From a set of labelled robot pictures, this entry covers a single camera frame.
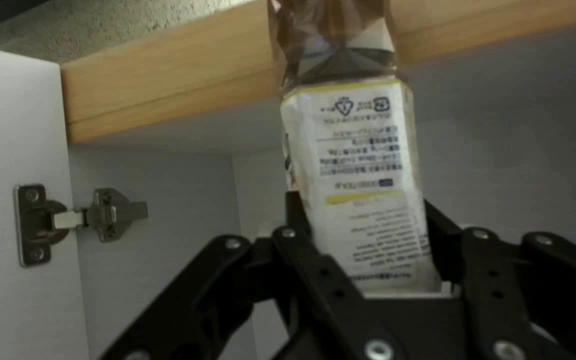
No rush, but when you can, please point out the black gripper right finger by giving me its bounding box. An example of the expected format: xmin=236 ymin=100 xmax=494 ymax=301
xmin=422 ymin=197 xmax=576 ymax=360

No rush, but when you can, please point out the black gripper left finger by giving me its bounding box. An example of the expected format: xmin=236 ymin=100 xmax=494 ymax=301
xmin=99 ymin=190 xmax=397 ymax=360

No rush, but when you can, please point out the metal cabinet door hinge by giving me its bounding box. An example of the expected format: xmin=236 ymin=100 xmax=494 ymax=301
xmin=15 ymin=181 xmax=150 ymax=268

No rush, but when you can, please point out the wooden upper cabinet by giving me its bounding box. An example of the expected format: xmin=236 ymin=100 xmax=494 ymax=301
xmin=61 ymin=0 xmax=576 ymax=146

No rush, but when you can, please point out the white cabinet door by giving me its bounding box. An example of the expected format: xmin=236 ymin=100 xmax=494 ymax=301
xmin=0 ymin=42 xmax=95 ymax=360

